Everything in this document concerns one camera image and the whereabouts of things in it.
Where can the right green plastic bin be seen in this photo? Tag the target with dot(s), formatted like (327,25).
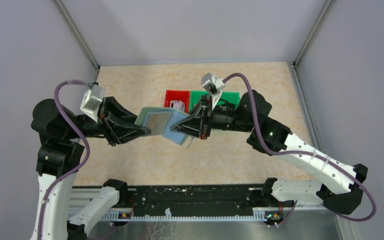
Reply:
(231,97)

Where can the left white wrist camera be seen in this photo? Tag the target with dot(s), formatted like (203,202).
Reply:
(91,101)

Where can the left corner aluminium post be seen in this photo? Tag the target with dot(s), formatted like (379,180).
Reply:
(76,33)

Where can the corner aluminium post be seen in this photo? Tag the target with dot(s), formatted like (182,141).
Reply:
(326,8)
(76,33)

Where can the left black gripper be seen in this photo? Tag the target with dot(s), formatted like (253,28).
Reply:
(110,108)

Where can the right side aluminium rail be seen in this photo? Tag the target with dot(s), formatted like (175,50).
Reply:
(306,108)

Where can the white cards in red bin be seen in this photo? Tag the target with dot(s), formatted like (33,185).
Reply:
(177,104)

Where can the right corner aluminium post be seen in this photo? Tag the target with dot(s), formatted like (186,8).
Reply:
(326,8)

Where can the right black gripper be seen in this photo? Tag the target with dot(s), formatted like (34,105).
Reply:
(199,122)

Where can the grey-green card holder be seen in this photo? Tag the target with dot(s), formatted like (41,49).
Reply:
(178,138)

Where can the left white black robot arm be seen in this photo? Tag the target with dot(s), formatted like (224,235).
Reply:
(59,160)

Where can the red plastic bin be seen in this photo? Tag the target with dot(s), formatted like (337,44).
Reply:
(177,95)

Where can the silver grey credit card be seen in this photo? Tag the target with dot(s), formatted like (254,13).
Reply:
(156,122)

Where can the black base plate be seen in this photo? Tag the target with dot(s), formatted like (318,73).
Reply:
(214,200)

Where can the middle green plastic bin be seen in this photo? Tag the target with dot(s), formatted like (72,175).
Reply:
(197,97)

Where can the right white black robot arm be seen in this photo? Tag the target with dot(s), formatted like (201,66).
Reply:
(335,185)

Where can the green plastic bin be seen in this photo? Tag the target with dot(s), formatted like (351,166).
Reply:
(231,97)
(197,97)

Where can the white toothed cable duct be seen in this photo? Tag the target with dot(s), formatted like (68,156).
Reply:
(115,216)

